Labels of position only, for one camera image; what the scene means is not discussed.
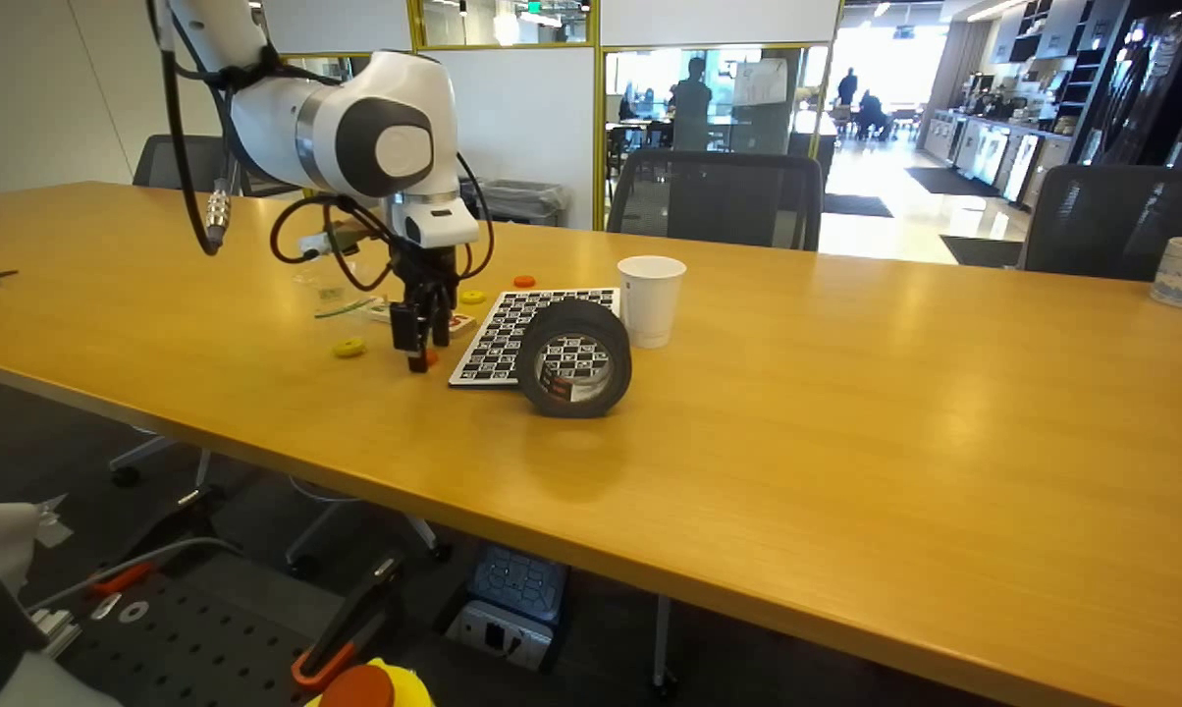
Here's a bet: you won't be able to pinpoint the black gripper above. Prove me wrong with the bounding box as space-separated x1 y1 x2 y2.
388 238 461 361

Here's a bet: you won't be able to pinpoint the clear plastic cup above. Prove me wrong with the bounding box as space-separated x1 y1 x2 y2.
293 256 372 326

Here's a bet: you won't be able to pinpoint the white paper cup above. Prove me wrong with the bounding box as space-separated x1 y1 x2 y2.
611 252 691 352

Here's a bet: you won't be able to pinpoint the black white checkerboard marker board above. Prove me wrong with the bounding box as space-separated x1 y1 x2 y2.
442 281 625 391

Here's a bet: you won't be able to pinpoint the black tape roll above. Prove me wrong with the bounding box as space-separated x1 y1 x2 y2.
514 293 634 419

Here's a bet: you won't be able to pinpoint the black office chair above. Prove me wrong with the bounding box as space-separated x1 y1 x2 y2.
282 496 442 580
107 437 218 496

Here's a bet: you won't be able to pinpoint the blue white floor box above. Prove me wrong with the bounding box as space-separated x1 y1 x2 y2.
441 547 571 674

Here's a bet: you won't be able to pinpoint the dark grey office chair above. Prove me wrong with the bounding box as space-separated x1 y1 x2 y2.
1015 161 1182 281
129 129 247 197

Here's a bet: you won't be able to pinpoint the standing person dark clothes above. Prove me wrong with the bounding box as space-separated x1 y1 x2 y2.
662 52 718 154

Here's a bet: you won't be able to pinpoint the yellow red emergency stop button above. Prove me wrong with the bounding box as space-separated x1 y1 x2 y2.
307 656 441 707

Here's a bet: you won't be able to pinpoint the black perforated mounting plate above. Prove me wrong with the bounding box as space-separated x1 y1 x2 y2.
24 542 405 707

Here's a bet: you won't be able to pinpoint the grey table leg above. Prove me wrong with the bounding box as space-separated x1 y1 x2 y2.
649 592 680 699

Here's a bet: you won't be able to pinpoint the distant seated people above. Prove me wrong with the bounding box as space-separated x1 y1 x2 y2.
833 67 904 144

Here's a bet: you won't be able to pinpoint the orange black handled tool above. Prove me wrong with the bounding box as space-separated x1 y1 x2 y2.
286 554 408 699

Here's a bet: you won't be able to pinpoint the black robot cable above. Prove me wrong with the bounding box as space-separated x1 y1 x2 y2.
147 0 501 300

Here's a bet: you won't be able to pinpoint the red handled screwdriver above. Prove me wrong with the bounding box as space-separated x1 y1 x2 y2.
81 563 159 605

